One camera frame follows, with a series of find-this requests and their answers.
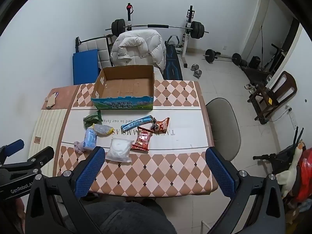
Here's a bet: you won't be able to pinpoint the black exercise machine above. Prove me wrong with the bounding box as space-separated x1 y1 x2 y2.
262 43 286 76

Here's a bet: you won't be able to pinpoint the red bag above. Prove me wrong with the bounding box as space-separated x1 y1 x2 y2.
292 147 312 201

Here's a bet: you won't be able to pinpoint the orange snack packet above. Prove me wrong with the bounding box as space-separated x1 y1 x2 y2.
153 117 170 132

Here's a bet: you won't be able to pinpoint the long barbell with black plates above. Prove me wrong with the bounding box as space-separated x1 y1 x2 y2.
106 19 209 39

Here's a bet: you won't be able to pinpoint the green snack packet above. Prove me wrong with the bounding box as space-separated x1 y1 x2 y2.
83 110 102 129

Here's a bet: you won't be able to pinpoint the black weight bench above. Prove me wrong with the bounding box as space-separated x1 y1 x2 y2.
164 35 184 81

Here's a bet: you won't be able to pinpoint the white down jacket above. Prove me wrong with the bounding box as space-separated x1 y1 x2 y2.
110 29 167 74

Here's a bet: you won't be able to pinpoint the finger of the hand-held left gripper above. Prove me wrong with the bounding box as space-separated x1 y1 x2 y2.
0 139 25 160
23 146 54 174

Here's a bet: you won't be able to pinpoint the white power strip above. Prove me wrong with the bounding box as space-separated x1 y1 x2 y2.
285 105 296 125

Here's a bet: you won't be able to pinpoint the white barbell rack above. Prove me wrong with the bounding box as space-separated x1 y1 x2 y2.
125 3 195 67

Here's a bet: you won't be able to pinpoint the white goose plush toy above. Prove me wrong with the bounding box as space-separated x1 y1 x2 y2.
275 140 306 198

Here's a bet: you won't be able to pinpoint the black box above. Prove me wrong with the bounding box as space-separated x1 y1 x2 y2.
249 56 261 69

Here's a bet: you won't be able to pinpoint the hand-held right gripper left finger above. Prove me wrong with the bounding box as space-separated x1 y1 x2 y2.
26 146 106 234

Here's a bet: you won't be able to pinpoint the grey round chair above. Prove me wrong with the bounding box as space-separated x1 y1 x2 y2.
205 98 241 162

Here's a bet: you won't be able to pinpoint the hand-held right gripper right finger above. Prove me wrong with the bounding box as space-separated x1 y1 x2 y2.
205 147 285 234

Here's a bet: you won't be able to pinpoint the black router antennas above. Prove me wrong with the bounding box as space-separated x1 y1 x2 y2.
294 127 305 147

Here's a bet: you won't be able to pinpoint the purple cloth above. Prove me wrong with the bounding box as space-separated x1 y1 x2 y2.
74 141 87 154

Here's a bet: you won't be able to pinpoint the blue long snack packet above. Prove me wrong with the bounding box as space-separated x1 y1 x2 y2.
121 116 156 131

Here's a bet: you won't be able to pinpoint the dark wooden chair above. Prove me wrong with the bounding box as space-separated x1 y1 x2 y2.
247 71 297 124

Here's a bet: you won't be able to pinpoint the small cardboard piece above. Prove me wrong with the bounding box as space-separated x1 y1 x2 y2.
44 92 59 109

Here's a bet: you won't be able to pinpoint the white padded backrest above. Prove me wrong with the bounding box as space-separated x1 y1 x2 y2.
75 36 113 69

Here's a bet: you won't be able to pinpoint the short barbell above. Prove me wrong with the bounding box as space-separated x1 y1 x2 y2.
203 49 242 66

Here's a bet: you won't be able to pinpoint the blue folded mat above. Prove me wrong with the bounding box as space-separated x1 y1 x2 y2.
73 49 101 85

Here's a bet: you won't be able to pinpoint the clear plastic packet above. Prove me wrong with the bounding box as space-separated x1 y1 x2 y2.
93 124 115 136

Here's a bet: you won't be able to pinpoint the white plastic bag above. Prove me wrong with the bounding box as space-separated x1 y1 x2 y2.
105 138 134 162

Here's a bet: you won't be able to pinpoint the person's dark clothing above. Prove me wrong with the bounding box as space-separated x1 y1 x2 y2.
82 199 176 234

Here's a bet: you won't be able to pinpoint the cardboard box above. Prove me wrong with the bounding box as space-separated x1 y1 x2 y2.
91 65 155 110

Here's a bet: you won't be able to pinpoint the beige ribbed mat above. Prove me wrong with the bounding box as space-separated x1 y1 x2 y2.
28 108 71 176

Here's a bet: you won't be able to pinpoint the red snack packet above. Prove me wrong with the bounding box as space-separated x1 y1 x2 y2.
131 127 153 151

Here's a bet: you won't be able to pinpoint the blue tissue pack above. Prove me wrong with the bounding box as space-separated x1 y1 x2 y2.
83 128 97 151

